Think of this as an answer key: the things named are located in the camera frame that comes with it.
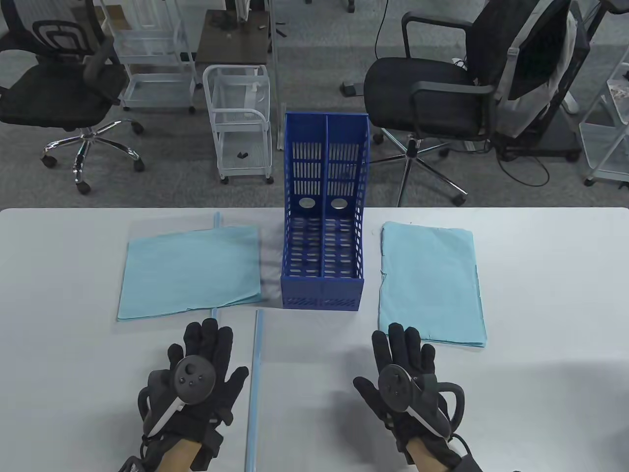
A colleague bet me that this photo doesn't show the person's left hand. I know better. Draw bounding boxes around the person's left hand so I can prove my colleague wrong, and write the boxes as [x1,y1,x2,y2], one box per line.
[146,318,249,444]

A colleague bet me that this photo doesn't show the person's right hand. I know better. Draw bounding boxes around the person's right hand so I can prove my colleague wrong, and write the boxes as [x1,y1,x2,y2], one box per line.
[353,323,456,445]

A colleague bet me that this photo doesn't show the stack of light blue papers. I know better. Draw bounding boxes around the stack of light blue papers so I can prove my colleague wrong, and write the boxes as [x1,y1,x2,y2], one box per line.
[117,226,262,323]
[378,221,488,348]

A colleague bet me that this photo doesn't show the clear plastic file folder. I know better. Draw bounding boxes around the clear plastic file folder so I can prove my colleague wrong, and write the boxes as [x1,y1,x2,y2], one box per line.
[248,309,394,472]
[109,212,285,336]

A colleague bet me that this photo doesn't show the person's right forearm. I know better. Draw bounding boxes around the person's right forearm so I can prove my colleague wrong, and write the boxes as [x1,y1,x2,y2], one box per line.
[407,439,439,472]

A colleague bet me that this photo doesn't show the person's left forearm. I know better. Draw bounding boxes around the person's left forearm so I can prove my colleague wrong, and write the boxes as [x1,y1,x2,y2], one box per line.
[158,439,203,472]

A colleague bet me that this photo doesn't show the blue plastic file rack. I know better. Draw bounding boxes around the blue plastic file rack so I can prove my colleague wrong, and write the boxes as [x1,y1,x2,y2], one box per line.
[281,112,370,311]

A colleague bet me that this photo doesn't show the black and white controller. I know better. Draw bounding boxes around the black and white controller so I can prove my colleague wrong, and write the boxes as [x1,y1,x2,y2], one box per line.
[377,364,465,441]
[138,357,216,438]

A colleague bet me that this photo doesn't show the small white mesh cart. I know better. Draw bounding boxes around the small white mesh cart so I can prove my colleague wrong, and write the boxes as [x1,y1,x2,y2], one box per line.
[202,64,275,185]

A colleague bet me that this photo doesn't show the black rolling stand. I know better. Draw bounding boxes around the black rolling stand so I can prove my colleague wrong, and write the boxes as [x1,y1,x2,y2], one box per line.
[491,0,612,163]

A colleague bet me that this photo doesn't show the white three-tier cart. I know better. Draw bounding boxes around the white three-tier cart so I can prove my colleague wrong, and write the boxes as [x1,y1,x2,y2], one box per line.
[101,0,203,115]

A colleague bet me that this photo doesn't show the grey metal pole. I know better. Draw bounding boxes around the grey metal pole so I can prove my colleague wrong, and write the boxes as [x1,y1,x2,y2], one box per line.
[268,0,288,151]

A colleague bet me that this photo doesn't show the brown side table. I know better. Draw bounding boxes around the brown side table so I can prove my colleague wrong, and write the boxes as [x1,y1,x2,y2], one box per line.
[196,9,272,67]

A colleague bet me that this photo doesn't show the black mesh-back office chair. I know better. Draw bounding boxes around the black mesh-back office chair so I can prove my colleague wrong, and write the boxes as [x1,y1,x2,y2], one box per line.
[0,0,146,195]

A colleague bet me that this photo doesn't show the cardboard box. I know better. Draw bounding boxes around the cardboard box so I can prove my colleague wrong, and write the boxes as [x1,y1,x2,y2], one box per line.
[73,4,126,25]

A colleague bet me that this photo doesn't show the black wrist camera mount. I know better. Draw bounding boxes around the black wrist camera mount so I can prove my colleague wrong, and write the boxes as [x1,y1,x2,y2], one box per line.
[191,418,223,472]
[435,435,486,472]

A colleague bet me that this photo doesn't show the black floor cable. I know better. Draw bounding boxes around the black floor cable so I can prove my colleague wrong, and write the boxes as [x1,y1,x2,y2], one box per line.
[497,143,551,187]
[374,0,390,57]

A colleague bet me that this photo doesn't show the white wire shelf cart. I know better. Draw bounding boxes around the white wire shelf cart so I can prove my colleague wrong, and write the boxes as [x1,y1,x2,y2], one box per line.
[579,49,629,187]

